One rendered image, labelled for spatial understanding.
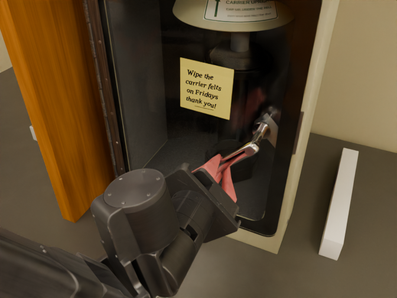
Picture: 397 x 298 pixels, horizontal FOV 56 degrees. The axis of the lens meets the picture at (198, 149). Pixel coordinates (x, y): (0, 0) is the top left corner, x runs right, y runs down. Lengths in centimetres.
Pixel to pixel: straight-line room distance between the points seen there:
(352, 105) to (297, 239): 39
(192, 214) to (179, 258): 5
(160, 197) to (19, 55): 32
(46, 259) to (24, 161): 64
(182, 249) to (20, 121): 78
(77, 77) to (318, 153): 57
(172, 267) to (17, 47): 36
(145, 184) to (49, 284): 11
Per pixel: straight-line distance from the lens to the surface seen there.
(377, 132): 101
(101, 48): 58
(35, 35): 58
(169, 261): 37
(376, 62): 92
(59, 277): 32
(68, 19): 62
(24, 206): 83
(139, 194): 33
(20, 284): 31
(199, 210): 42
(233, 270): 66
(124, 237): 34
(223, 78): 49
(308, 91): 48
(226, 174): 49
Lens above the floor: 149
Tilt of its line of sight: 38 degrees down
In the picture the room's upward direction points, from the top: straight up
